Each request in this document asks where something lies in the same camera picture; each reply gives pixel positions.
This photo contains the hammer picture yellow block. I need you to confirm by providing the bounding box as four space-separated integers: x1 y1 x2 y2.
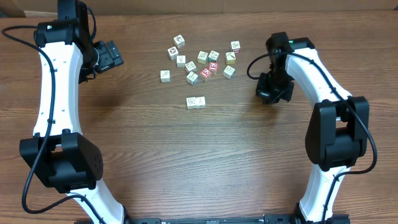
225 52 236 65

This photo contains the giraffe picture block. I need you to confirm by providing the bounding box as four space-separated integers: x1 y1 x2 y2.
195 96 206 109

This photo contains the line drawing wooden block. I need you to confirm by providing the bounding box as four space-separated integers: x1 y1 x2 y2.
186 97 197 110

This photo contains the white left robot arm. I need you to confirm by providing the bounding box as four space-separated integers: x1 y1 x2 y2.
19 1 129 223

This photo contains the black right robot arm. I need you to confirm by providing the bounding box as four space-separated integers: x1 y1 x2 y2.
256 32 375 223

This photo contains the pretzel picture block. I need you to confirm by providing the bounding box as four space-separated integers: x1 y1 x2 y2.
223 65 236 79

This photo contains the tree picture red block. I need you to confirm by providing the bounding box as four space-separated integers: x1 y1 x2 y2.
230 40 241 54

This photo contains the green sided picture block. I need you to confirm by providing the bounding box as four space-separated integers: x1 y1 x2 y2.
160 70 171 83

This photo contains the soccer ball picture block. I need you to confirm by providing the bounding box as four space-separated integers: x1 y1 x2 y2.
167 46 179 60

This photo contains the upper red letter block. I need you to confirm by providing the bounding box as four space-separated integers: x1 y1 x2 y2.
209 62 219 74

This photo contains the red letter block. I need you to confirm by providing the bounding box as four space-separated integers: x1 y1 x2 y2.
209 62 219 74
200 68 212 82

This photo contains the dog picture green block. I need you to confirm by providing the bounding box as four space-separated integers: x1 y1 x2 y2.
208 50 220 62

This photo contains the face picture block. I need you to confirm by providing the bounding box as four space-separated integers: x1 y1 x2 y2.
174 35 185 49

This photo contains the lower red letter block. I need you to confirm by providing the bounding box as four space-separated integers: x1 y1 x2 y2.
200 68 212 82

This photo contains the ice cream picture block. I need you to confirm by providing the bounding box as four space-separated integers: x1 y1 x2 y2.
176 55 186 68

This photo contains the turtle picture block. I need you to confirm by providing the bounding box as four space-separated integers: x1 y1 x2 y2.
197 51 208 64

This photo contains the snail picture block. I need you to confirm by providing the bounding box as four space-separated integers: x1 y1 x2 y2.
185 61 197 74

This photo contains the blue sided picture block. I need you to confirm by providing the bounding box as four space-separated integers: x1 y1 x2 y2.
186 72 199 85

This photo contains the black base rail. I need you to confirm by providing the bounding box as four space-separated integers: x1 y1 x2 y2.
74 213 351 224

